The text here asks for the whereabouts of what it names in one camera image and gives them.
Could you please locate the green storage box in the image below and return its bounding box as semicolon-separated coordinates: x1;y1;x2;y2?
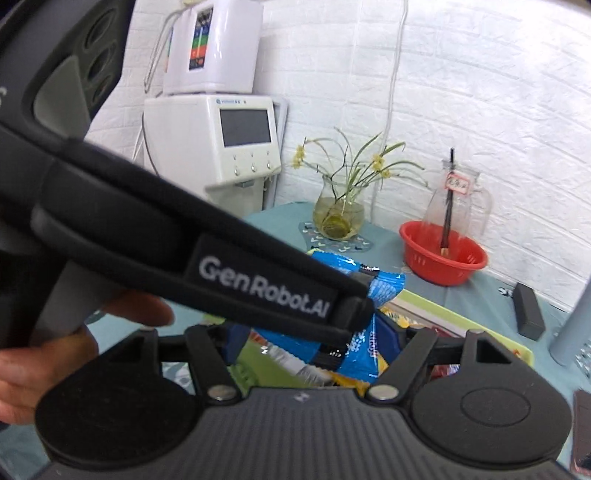
226;288;536;388

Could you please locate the tall white water purifier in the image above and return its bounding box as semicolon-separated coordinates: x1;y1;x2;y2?
163;0;265;96

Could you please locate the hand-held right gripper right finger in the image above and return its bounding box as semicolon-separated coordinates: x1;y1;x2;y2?
366;314;520;408

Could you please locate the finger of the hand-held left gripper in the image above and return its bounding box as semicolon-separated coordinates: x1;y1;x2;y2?
318;271;376;345

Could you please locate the teal printed tablecloth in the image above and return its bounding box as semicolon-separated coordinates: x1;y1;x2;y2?
0;200;591;480

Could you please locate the white machine with screen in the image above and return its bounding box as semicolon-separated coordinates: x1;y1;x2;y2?
141;95;289;217

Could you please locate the red plastic basket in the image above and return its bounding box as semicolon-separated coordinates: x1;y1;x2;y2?
399;220;489;287

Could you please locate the grey thermos bottle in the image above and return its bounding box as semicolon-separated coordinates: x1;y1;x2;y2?
549;277;591;367

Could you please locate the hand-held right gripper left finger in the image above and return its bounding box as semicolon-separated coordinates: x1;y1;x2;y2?
106;323;253;408

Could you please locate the small black box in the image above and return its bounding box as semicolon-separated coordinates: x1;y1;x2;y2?
512;282;546;341

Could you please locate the smartphone with red case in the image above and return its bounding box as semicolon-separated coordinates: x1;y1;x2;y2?
570;390;591;476

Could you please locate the glass vase with yellow flowers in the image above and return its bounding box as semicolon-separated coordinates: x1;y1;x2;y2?
291;129;431;241

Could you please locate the black straw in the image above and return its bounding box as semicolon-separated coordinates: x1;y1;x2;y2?
441;148;459;251

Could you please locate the white wall cable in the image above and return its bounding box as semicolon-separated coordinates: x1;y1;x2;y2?
387;0;411;141

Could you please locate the person's left hand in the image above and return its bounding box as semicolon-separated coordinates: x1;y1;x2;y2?
0;291;176;423

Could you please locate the clear glass pitcher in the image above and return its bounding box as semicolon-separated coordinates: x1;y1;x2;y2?
422;157;493;259

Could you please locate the blue snack packet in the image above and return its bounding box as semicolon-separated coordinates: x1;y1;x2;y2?
252;249;408;384

